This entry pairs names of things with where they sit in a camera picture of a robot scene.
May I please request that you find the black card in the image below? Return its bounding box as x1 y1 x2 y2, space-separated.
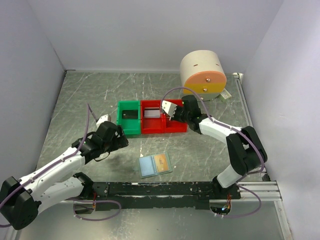
122 109 139 120

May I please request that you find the right red plastic bin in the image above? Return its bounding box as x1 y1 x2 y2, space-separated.
162 113 188 134

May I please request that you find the red plastic bin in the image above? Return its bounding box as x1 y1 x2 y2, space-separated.
162 113 188 134
140 100 164 135

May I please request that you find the beige cylindrical drawer cabinet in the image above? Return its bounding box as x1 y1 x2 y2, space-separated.
179 50 227 101

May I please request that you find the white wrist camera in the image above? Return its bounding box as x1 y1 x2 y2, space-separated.
96 114 112 128
161 100 178 118

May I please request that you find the green plastic bin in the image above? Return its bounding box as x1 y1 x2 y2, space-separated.
116 100 141 136

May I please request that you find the small white tag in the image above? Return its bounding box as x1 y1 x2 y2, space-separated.
220 89 232 100

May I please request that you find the mint green card holder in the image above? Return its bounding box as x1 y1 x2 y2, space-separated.
138 152 173 179

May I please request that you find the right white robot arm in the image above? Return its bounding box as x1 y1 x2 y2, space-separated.
171 95 268 199

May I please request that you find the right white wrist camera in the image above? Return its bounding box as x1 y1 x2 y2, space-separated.
161 100 178 118

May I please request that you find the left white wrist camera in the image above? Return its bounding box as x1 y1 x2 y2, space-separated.
96 114 112 128

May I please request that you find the middle red plastic bin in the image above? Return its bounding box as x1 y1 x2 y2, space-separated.
140 100 164 135

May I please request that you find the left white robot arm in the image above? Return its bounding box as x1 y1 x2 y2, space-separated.
0 120 129 230

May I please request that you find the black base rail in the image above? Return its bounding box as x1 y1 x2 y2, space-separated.
76 181 241 211

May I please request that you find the white magnetic stripe card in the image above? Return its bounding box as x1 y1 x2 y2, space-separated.
143 107 161 119

